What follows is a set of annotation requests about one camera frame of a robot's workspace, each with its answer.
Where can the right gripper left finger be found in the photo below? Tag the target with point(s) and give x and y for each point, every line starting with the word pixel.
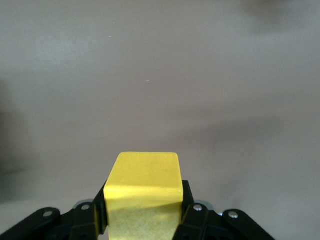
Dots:
pixel 85 222

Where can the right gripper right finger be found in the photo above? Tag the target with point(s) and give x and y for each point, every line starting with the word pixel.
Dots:
pixel 197 222

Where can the yellow wooden block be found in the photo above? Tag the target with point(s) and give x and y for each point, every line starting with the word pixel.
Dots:
pixel 142 180

